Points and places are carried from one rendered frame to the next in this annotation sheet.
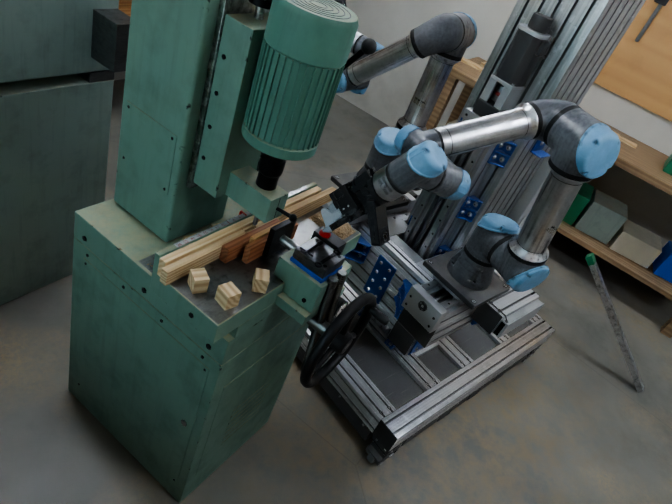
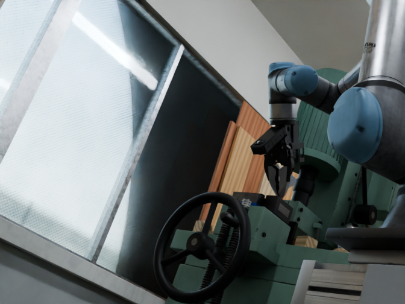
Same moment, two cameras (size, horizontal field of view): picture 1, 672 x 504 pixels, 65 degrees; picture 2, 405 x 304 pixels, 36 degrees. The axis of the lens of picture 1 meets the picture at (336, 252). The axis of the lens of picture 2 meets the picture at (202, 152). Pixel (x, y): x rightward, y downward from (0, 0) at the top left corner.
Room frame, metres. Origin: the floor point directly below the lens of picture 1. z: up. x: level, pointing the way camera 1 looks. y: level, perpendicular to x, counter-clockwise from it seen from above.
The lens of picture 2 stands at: (1.53, -1.50, 0.49)
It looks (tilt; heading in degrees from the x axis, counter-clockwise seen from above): 20 degrees up; 115
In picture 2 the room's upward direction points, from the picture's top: 21 degrees clockwise
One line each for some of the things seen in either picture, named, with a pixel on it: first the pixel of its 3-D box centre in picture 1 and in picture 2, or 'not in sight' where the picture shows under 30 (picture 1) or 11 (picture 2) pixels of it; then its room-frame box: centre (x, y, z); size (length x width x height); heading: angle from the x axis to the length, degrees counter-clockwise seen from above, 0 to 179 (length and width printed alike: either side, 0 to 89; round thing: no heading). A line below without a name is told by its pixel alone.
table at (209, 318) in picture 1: (282, 267); (264, 257); (1.08, 0.11, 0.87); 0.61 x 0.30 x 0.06; 159
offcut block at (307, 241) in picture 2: not in sight; (305, 243); (1.19, 0.04, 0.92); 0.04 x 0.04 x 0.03; 49
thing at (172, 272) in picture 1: (263, 227); not in sight; (1.14, 0.20, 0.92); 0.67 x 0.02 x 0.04; 159
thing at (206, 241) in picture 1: (251, 225); not in sight; (1.12, 0.23, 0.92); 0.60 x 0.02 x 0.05; 159
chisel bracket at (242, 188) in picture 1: (256, 195); (298, 222); (1.11, 0.24, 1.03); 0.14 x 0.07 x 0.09; 69
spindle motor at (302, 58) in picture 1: (297, 78); (322, 124); (1.10, 0.22, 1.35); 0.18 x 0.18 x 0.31
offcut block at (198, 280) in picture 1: (198, 280); not in sight; (0.86, 0.26, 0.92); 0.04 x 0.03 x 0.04; 42
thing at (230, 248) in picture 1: (252, 239); not in sight; (1.07, 0.21, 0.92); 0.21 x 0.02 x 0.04; 159
